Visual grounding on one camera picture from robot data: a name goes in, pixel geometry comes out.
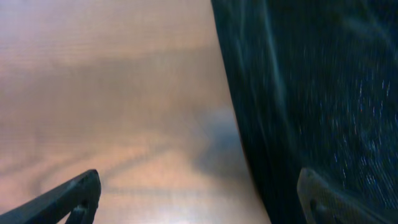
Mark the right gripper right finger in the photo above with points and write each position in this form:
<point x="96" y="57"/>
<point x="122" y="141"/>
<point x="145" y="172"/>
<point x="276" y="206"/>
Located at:
<point x="323" y="202"/>

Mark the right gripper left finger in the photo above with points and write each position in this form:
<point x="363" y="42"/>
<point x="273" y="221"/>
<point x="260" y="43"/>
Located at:
<point x="77" y="199"/>

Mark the black cloth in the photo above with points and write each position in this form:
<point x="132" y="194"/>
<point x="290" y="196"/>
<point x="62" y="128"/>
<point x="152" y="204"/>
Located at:
<point x="314" y="85"/>

